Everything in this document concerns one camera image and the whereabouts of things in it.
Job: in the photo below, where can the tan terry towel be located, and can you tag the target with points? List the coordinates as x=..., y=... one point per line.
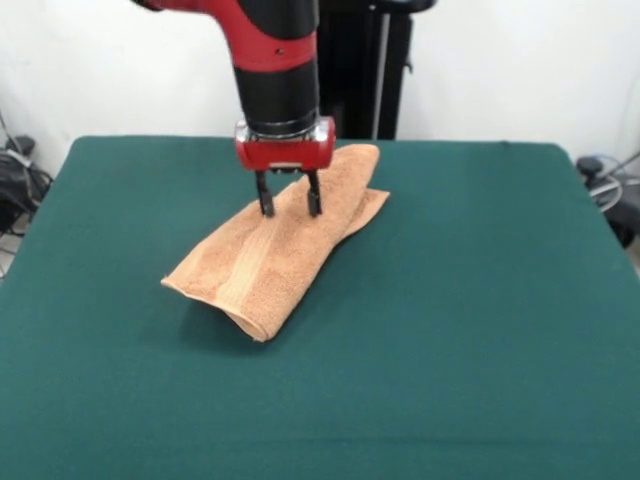
x=280, y=260

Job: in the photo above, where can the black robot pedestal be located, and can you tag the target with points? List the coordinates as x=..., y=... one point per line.
x=360, y=75

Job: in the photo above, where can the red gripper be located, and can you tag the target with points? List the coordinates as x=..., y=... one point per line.
x=285, y=154

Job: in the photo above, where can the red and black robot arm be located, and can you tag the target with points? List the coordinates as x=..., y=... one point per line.
x=275, y=75

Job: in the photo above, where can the dark green table cloth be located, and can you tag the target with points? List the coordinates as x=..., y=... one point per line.
x=450, y=325

